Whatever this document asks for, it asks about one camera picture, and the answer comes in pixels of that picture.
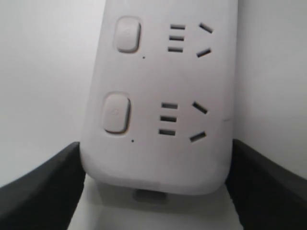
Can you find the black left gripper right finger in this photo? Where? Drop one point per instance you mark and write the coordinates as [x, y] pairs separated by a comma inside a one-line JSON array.
[[266, 196]]

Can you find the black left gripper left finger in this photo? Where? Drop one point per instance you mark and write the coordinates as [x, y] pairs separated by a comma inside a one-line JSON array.
[[46, 197]]

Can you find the white five-socket power strip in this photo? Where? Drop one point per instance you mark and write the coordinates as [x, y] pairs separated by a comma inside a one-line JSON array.
[[160, 109]]

